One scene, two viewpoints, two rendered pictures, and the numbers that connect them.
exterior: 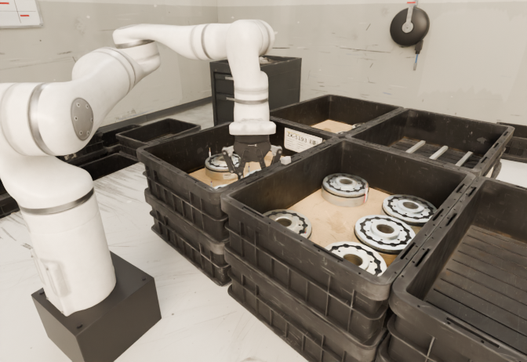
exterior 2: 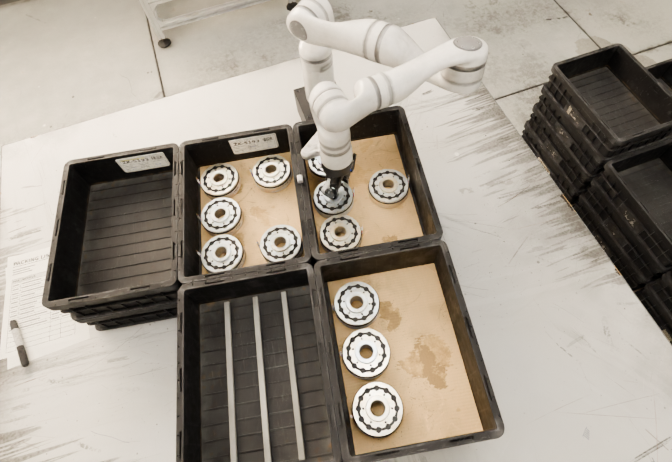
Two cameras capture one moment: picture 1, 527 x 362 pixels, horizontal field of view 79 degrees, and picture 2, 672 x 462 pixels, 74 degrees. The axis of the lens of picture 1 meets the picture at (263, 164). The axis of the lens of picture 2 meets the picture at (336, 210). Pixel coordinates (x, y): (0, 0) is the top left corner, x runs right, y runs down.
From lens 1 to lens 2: 1.32 m
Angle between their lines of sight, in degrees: 86
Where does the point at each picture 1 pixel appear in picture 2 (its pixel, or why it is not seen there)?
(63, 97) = (292, 16)
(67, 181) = (304, 46)
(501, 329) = (151, 215)
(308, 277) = (225, 151)
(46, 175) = not seen: hidden behind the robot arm
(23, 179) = not seen: hidden behind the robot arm
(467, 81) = not seen: outside the picture
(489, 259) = (166, 262)
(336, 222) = (261, 215)
